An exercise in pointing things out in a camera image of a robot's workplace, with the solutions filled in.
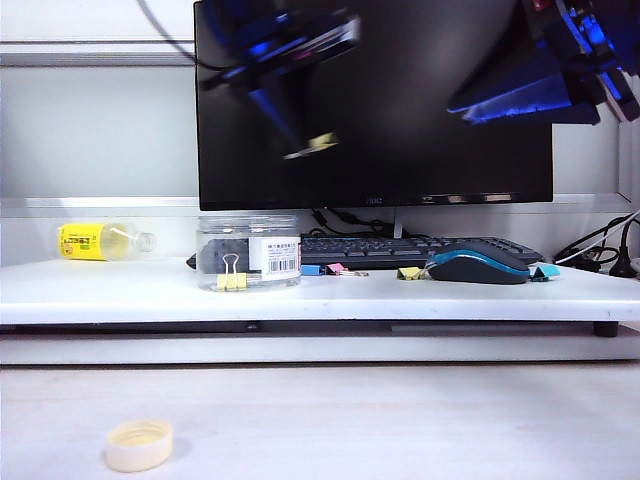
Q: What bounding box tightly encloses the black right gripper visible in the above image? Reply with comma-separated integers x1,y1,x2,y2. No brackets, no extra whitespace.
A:
447,0,640,126

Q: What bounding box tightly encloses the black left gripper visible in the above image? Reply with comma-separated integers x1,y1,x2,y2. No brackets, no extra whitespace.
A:
201,14,361,151

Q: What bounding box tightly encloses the round transparent plastic box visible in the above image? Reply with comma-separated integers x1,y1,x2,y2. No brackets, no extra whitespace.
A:
195,214,303,293

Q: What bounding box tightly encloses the pale yellow bottle cap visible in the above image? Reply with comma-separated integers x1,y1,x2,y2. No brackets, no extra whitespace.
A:
103,419,175,474

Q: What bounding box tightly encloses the black computer monitor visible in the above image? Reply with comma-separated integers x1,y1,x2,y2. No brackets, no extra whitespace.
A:
193,0,554,213

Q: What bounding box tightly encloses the pink binder clip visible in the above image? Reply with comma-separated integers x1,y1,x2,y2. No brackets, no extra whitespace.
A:
324,262,371,279

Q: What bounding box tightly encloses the black computer keyboard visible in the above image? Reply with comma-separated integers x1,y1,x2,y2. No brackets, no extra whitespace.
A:
185,236,546,274

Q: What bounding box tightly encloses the teal binder clip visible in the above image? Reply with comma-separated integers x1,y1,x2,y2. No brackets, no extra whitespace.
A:
528,264,560,284

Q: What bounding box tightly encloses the blue and black computer mouse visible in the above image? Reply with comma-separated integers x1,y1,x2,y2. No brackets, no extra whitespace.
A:
425,247,531,287

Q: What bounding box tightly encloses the black power plug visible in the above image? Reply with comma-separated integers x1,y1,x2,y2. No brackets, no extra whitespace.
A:
607,219,639,279

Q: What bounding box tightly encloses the plastic bottle with yellow label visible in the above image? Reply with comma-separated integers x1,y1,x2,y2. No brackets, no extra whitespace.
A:
56,222,158,263

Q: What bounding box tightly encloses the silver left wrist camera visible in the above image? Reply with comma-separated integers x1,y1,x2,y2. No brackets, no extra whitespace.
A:
299,12,364,56

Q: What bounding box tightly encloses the grey aluminium vertical post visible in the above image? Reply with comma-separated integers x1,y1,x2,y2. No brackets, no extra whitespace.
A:
617,114,640,204

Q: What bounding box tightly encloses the black monitor cable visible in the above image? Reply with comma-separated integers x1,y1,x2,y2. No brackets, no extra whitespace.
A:
304,207,396,239

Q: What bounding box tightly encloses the black power cable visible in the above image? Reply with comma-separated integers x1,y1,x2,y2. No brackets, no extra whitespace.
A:
552,212,640,266

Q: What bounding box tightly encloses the white cable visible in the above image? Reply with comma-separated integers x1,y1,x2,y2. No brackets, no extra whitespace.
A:
553,212,640,265

